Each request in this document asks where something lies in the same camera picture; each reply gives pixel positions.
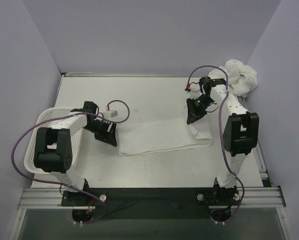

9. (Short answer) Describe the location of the white perforated plastic basket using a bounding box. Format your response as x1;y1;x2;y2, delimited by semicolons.
23;106;85;175

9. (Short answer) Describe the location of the aluminium front rail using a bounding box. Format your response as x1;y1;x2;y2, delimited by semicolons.
18;187;286;209

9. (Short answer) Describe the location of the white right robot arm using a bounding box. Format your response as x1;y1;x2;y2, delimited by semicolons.
186;76;260;205

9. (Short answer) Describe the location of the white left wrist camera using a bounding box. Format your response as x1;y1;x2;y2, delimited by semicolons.
102;107;118;120

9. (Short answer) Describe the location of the crumpled white towel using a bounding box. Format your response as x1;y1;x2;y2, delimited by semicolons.
219;59;258;98

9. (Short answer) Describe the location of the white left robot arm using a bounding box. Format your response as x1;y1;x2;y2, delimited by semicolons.
33;101;117;206

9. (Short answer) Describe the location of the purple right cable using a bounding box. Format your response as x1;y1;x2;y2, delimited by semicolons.
186;65;246;223

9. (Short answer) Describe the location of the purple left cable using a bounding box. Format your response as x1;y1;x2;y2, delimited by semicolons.
11;99;131;223

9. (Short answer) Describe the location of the purple cable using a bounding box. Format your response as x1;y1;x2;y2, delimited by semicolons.
11;99;131;223
186;65;246;223

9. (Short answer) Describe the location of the white towel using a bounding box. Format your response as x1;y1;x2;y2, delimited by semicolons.
219;59;258;98
117;118;213;157

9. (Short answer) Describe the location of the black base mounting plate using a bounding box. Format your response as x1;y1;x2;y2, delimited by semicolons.
60;187;242;223

